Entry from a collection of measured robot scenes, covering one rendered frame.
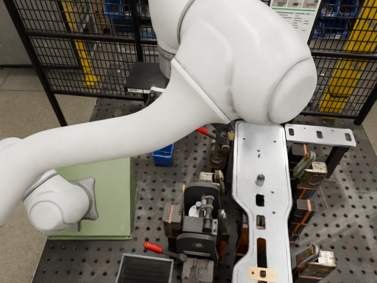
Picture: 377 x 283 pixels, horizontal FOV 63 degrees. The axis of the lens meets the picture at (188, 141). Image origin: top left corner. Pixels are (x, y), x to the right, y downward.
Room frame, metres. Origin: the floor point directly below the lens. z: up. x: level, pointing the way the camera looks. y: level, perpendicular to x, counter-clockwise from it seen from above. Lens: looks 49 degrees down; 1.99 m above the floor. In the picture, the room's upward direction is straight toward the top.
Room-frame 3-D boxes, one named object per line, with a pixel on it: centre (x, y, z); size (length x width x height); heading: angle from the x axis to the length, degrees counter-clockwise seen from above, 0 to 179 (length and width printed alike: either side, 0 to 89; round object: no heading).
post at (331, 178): (0.87, -0.68, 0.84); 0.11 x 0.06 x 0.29; 83
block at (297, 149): (0.81, -0.48, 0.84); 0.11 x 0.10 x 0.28; 83
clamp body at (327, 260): (0.34, -0.41, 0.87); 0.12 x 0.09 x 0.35; 83
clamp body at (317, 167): (0.68, -0.48, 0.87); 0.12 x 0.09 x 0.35; 83
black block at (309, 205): (0.55, -0.43, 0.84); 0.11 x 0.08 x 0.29; 83
